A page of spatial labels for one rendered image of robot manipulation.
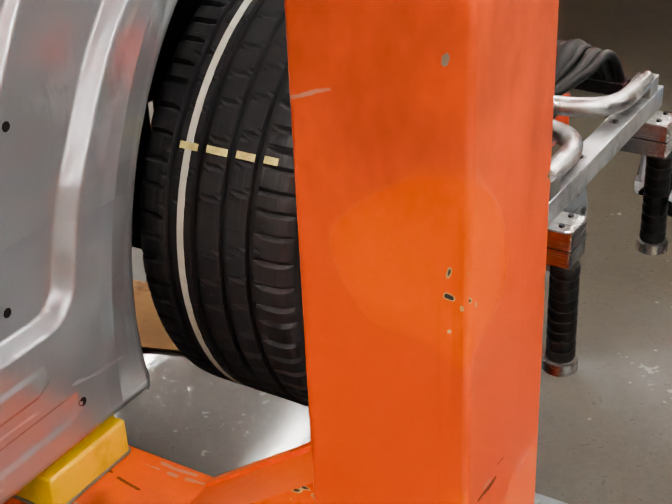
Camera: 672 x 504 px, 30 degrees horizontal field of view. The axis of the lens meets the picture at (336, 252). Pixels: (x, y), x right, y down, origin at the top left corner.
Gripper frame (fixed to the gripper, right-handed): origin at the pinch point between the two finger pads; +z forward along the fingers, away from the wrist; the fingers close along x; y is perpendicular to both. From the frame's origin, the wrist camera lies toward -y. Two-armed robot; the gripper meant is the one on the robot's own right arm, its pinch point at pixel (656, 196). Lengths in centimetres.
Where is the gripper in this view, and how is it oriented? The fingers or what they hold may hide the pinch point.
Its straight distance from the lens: 181.0
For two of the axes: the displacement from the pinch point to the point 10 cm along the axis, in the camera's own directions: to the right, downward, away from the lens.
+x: 8.6, 2.2, -4.7
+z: -5.2, 4.3, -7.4
